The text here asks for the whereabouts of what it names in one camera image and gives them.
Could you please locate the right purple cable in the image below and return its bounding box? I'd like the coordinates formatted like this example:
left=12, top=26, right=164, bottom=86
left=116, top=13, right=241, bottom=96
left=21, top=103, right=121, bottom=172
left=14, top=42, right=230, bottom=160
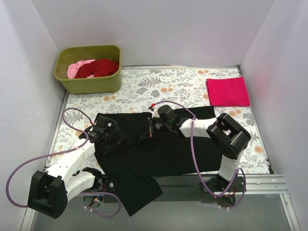
left=154, top=101, right=247, bottom=210

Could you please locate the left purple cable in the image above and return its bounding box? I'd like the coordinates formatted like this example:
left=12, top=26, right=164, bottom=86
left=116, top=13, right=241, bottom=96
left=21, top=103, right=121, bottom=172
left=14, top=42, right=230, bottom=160
left=5, top=107, right=123, bottom=218

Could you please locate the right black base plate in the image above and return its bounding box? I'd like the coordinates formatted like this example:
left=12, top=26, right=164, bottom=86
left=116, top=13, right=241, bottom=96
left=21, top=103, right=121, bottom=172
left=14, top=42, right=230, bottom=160
left=203, top=175, right=244, bottom=194

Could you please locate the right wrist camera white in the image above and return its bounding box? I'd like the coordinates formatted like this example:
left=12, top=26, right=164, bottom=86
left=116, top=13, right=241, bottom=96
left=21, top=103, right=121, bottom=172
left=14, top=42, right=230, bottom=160
left=148, top=103, right=160, bottom=120

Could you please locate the olive green plastic bin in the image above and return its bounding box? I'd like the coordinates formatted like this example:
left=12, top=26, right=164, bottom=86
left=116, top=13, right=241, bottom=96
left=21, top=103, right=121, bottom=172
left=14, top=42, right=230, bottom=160
left=54, top=45, right=122, bottom=94

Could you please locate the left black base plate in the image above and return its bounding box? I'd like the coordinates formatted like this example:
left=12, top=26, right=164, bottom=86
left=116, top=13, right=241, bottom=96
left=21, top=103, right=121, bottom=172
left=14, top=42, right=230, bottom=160
left=95, top=177, right=116, bottom=193

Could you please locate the black t shirt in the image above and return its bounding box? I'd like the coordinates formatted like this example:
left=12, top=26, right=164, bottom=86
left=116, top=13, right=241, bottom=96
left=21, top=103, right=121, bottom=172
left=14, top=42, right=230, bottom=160
left=93, top=105, right=224, bottom=217

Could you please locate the aluminium frame rail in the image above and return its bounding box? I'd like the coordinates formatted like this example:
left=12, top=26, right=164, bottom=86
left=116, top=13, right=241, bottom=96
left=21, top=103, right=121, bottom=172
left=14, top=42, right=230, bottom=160
left=30, top=173, right=289, bottom=196

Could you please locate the dark red garment in bin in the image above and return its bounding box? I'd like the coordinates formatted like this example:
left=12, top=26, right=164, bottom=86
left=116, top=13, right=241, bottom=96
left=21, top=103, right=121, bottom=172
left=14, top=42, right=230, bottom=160
left=75, top=59, right=119, bottom=79

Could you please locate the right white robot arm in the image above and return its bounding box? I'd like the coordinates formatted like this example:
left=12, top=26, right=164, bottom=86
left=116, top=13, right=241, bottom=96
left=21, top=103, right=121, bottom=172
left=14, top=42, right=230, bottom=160
left=148, top=104, right=251, bottom=188

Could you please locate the purple cable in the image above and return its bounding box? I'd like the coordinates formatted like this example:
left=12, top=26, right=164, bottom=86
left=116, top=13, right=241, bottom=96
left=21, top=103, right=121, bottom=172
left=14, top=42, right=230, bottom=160
left=154, top=101, right=247, bottom=210
left=5, top=107, right=123, bottom=218

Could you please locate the folded magenta t shirt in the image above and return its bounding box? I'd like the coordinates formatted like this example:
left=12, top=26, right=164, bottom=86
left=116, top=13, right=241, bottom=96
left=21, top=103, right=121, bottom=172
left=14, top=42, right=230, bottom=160
left=206, top=77, right=250, bottom=107

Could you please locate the floral patterned table mat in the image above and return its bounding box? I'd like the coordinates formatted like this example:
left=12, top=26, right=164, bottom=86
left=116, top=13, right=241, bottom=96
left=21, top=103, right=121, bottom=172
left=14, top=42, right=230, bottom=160
left=48, top=67, right=269, bottom=175

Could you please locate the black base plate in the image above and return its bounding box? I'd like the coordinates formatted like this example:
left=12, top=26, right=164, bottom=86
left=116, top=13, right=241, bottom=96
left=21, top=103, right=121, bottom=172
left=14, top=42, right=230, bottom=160
left=203, top=175, right=244, bottom=194
left=95, top=177, right=116, bottom=193

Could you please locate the pink garment in bin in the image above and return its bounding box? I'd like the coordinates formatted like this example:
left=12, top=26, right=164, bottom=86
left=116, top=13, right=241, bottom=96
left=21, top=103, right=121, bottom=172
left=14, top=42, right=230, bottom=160
left=67, top=60, right=95, bottom=79

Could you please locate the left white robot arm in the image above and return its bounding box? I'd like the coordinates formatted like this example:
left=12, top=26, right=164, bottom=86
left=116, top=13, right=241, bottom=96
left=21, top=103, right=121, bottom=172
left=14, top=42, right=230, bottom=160
left=27, top=115, right=126, bottom=218

